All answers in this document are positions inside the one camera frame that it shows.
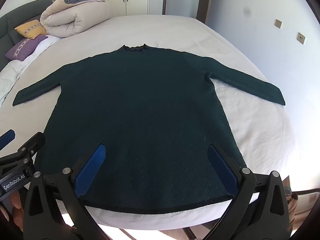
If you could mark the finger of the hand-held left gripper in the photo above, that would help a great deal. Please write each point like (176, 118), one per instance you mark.
(35, 142)
(6, 138)

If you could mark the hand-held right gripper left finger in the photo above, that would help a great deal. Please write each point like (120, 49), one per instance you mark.
(91, 170)

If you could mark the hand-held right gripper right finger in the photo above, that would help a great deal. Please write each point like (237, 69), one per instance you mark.
(222, 170)

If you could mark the dark green sweater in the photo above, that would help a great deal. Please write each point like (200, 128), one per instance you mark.
(140, 120)

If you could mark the person's left hand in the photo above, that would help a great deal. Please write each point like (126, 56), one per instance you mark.
(16, 205)

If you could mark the white crumpled quilt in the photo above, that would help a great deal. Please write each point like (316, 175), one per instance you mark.
(7, 80)

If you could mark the purple patterned pillow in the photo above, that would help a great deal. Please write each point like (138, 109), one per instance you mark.
(23, 47)

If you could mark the yellow patterned pillow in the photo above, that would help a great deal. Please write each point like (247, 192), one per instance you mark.
(31, 30)

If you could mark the grey upholstered headboard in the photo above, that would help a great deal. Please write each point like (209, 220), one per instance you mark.
(15, 15)

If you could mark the white pillow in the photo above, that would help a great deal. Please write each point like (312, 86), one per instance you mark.
(75, 15)

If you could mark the white bed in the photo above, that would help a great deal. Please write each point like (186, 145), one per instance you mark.
(162, 30)

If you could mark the brown wooden door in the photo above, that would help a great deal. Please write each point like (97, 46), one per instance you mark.
(185, 2)

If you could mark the beige wall socket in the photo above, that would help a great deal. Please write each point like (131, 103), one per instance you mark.
(301, 38)
(278, 23)

